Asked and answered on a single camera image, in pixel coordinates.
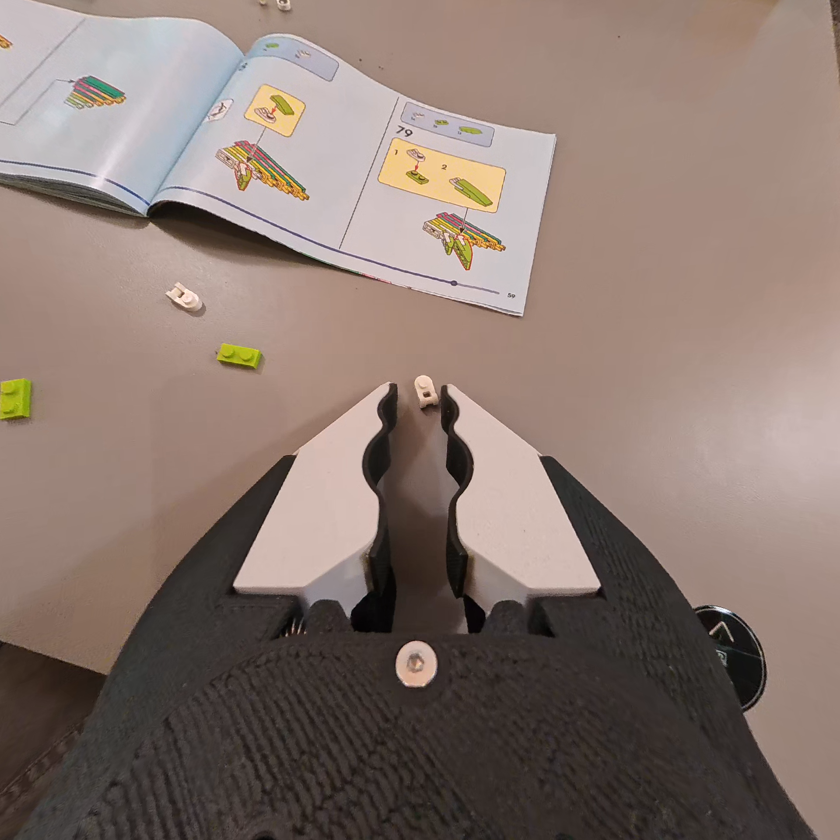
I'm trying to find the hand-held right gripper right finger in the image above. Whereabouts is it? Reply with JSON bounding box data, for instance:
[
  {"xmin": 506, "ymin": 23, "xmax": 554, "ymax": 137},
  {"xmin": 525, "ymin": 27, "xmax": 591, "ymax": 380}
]
[{"xmin": 440, "ymin": 384, "xmax": 602, "ymax": 635}]

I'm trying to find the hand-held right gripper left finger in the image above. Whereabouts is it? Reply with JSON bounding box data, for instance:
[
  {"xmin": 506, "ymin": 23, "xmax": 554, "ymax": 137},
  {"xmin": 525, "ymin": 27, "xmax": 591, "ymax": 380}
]
[{"xmin": 233, "ymin": 383, "xmax": 399, "ymax": 632}]

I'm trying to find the lego instruction booklet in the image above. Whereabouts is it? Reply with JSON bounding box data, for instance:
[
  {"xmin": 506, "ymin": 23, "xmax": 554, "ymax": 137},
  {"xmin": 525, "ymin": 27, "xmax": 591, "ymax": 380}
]
[{"xmin": 0, "ymin": 0, "xmax": 558, "ymax": 318}]

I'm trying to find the black round desk control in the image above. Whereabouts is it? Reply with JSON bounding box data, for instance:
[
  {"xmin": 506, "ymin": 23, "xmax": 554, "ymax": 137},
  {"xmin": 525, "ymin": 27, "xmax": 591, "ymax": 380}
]
[{"xmin": 692, "ymin": 604, "xmax": 767, "ymax": 714}]

